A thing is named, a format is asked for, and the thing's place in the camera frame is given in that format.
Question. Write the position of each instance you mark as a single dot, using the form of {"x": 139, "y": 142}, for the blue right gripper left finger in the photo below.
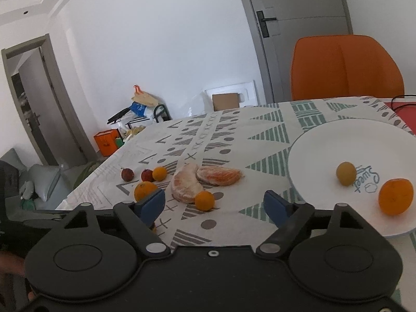
{"x": 137, "y": 219}

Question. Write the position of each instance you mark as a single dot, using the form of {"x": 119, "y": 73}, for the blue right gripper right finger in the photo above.
{"x": 292, "y": 222}

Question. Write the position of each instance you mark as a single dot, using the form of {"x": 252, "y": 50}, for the medium orange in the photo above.
{"x": 144, "y": 189}

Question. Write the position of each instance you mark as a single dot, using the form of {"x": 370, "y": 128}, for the dark red plum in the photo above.
{"x": 147, "y": 175}
{"x": 127, "y": 175}

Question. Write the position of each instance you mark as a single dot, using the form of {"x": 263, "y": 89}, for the small orange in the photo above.
{"x": 204, "y": 201}

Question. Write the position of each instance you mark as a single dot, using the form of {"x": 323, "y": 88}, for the peeled pomelo segment small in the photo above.
{"x": 218, "y": 175}

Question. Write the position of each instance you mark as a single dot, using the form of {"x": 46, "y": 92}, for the person left hand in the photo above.
{"x": 11, "y": 264}

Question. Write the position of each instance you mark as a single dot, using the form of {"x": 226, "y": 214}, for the small tangerine by plums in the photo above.
{"x": 159, "y": 174}

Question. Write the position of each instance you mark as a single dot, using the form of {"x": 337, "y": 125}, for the green-yellow small fruit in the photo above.
{"x": 346, "y": 173}

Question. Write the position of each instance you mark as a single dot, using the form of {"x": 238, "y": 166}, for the orange storage box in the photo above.
{"x": 106, "y": 141}

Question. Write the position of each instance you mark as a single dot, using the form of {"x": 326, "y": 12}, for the patterned white tablecloth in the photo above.
{"x": 255, "y": 140}

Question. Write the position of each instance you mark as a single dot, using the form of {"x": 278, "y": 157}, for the grey sofa cushion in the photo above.
{"x": 50, "y": 182}

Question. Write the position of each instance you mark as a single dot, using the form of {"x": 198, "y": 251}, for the large orange on plate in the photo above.
{"x": 396, "y": 196}

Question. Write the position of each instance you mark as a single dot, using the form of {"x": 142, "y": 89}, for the blue plastic bag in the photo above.
{"x": 138, "y": 109}

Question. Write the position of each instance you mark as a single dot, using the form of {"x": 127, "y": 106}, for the black metal rack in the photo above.
{"x": 161, "y": 113}

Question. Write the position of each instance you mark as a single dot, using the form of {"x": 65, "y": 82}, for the white round plate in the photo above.
{"x": 348, "y": 161}

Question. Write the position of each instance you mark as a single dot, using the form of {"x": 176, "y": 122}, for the brown paper bag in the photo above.
{"x": 144, "y": 98}

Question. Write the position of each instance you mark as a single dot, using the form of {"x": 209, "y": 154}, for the white foam packaging board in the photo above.
{"x": 246, "y": 91}

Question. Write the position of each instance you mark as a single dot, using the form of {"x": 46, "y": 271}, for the brown cardboard piece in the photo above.
{"x": 225, "y": 101}

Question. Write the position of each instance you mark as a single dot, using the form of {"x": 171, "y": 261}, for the orange chair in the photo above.
{"x": 343, "y": 65}

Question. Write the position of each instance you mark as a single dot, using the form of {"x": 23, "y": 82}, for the red orange mat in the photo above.
{"x": 404, "y": 107}

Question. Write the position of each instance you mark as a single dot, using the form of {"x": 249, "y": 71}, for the grey open side door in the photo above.
{"x": 44, "y": 106}

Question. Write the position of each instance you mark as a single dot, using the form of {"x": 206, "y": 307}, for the black door handle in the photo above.
{"x": 262, "y": 20}

